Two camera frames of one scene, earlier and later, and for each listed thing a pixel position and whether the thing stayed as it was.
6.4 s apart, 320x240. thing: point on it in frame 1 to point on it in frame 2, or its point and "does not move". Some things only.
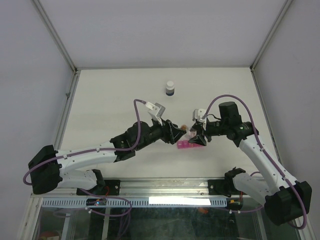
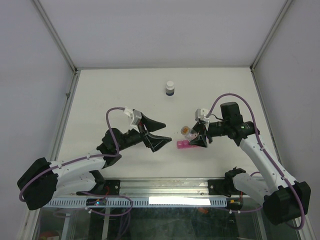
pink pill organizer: x=186 y=144 does not move
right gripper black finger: x=199 y=139 does not move
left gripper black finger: x=175 y=132 to x=151 y=125
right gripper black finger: x=198 y=126 does not move
